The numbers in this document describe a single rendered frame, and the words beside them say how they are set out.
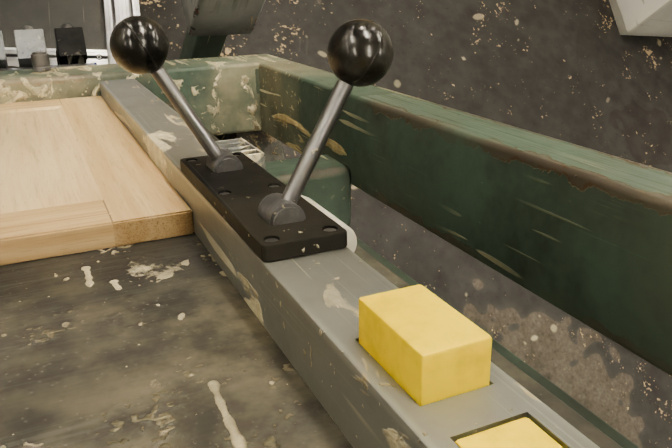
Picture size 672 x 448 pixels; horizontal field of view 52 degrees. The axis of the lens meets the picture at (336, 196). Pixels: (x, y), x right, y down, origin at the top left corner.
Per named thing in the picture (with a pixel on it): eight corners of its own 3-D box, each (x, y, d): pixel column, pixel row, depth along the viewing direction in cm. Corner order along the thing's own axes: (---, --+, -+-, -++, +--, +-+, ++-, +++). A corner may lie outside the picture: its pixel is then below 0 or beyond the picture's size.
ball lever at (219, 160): (245, 157, 53) (141, 3, 47) (261, 169, 50) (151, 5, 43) (205, 186, 52) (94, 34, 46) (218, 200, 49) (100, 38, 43)
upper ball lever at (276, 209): (288, 232, 43) (384, 35, 42) (312, 254, 39) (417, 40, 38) (235, 212, 41) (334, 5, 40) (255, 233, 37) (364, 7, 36)
